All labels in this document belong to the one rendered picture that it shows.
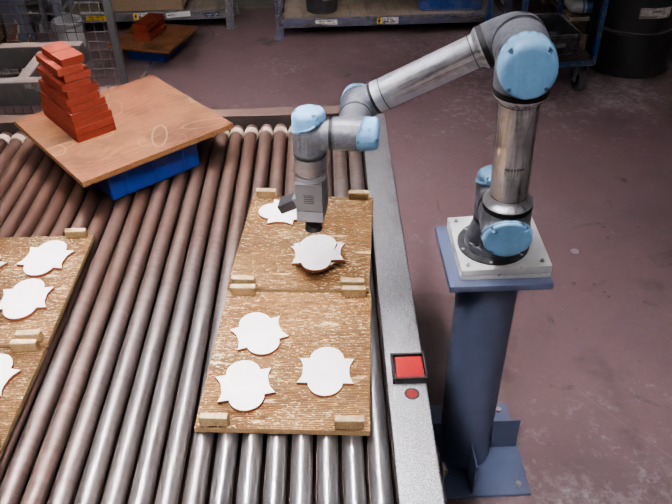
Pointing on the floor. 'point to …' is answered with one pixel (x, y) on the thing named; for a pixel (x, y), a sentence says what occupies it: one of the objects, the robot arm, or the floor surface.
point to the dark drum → (632, 38)
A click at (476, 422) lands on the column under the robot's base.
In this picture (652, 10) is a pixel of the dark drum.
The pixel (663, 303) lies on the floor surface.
